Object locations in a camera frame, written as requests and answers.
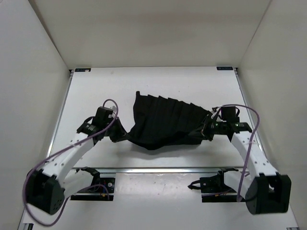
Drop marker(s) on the left blue table label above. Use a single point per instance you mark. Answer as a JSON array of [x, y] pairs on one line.
[[82, 70]]

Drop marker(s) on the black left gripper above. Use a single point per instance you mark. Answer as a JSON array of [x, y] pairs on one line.
[[122, 133]]

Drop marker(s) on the aluminium table rail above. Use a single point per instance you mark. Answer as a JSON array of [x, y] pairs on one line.
[[166, 170]]

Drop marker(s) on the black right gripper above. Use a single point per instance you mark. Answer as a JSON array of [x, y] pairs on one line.
[[205, 129]]

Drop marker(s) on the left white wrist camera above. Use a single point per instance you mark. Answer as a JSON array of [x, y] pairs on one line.
[[114, 109]]

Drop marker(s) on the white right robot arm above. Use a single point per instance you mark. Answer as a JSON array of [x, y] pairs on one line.
[[259, 184]]

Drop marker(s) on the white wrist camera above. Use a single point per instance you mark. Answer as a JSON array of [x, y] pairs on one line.
[[216, 113], [114, 109]]

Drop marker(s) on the blue table label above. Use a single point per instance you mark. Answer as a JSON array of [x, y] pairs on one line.
[[82, 70], [224, 68]]

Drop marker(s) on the right blue table label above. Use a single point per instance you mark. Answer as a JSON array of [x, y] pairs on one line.
[[224, 68]]

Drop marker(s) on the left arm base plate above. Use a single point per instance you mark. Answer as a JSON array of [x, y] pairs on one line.
[[98, 193]]

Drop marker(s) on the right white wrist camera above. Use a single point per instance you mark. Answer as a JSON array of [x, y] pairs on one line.
[[216, 113]]

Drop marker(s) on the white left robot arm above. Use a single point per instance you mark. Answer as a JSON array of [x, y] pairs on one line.
[[50, 184]]

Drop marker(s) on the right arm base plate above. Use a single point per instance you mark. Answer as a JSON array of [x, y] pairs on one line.
[[214, 189]]

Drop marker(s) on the black pleated skirt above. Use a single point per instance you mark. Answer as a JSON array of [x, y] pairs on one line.
[[163, 121]]

